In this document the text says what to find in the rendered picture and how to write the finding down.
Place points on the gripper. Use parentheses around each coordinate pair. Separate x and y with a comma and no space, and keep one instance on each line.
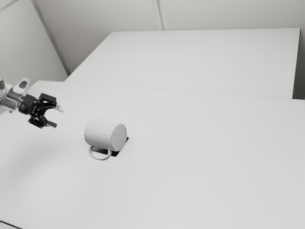
(28,105)

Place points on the white mug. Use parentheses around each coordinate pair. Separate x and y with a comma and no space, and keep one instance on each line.
(102,136)

